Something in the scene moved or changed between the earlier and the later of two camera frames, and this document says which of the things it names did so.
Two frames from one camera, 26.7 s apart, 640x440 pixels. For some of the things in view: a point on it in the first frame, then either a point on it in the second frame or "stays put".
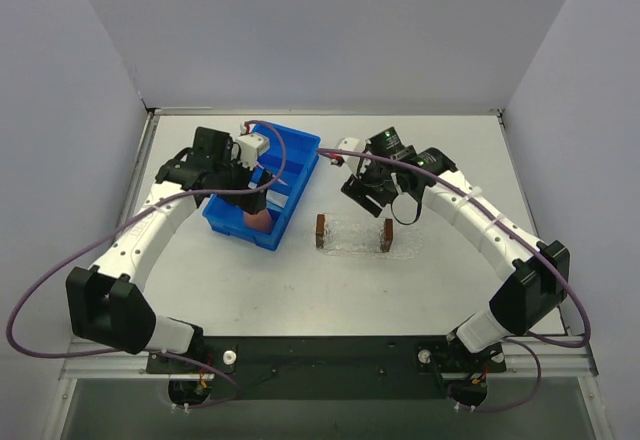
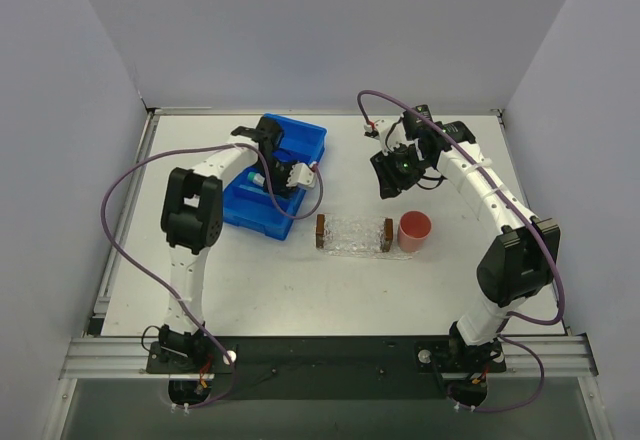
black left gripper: x=245 y=186 to x=279 y=180
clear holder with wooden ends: x=353 y=235 stays put
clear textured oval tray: x=342 y=233 stays put
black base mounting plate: x=331 y=368 stays put
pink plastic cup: x=260 y=222 to x=414 y=227
